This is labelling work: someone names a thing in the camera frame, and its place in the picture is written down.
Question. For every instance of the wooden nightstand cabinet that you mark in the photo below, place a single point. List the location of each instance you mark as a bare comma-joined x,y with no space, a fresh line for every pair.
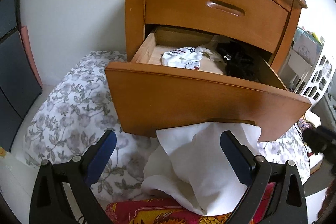
135,3

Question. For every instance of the pink board beside cabinet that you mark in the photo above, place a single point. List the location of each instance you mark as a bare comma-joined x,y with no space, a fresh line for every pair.
27,47

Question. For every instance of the white cloth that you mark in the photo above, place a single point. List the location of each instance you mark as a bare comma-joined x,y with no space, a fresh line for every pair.
190,166

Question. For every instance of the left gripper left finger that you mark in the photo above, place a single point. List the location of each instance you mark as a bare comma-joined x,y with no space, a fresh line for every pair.
49,203

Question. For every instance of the wooden drawer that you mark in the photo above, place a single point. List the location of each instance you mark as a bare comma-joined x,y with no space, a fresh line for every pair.
257,22
149,96

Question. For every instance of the white lattice basket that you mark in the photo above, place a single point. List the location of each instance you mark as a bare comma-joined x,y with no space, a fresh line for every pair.
319,80

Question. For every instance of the floral grey white bedding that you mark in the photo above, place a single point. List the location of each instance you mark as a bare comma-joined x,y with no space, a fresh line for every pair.
75,116

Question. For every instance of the white shelf rack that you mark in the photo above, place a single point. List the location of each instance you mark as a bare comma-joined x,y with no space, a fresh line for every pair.
303,55

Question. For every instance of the red floral blanket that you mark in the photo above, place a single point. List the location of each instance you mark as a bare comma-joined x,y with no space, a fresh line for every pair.
157,211

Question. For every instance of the dark blue cabinet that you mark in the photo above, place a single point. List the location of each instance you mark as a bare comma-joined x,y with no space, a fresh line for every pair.
19,85

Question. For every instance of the colourful items on bed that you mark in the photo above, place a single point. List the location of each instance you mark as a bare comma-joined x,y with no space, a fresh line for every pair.
304,124

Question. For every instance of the black clothing in drawer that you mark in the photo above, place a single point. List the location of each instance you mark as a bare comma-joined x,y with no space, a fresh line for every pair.
240,58

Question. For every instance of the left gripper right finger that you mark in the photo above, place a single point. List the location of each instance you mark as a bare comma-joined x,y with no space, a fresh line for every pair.
274,191

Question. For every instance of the white printed garment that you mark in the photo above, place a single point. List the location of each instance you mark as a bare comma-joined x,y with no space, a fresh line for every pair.
190,57

